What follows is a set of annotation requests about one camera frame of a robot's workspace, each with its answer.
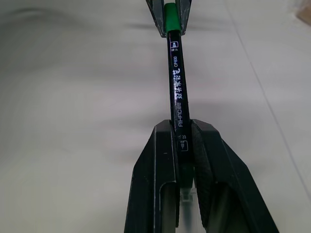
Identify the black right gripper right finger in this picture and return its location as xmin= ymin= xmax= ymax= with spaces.
xmin=190 ymin=118 xmax=280 ymax=233

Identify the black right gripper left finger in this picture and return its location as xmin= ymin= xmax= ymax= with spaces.
xmin=123 ymin=119 xmax=182 ymax=233

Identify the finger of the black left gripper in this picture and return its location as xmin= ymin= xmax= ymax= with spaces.
xmin=145 ymin=0 xmax=169 ymax=39
xmin=174 ymin=0 xmax=194 ymax=33

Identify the green marker cap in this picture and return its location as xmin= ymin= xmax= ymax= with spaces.
xmin=164 ymin=2 xmax=181 ymax=33

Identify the black marker with white print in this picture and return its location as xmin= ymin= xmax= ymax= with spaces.
xmin=163 ymin=29 xmax=196 ymax=203

